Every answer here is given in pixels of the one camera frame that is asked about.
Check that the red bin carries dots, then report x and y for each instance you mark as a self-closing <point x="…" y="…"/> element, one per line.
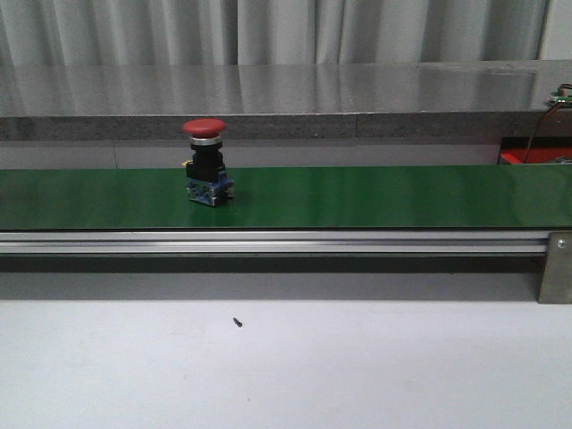
<point x="543" y="150"/>

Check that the grey stone counter slab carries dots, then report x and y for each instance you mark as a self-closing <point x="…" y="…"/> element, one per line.
<point x="327" y="101"/>

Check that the aluminium conveyor side rail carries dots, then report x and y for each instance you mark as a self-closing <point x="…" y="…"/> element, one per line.
<point x="297" y="242"/>

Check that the small green circuit board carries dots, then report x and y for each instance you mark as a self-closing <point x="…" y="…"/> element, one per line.
<point x="561" y="96"/>

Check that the grey pleated curtain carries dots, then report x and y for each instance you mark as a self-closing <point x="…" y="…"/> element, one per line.
<point x="69" y="33"/>

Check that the metal conveyor support bracket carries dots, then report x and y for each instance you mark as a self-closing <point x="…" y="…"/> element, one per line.
<point x="556" y="281"/>

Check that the green conveyor belt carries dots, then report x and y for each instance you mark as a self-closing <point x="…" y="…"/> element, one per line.
<point x="450" y="196"/>

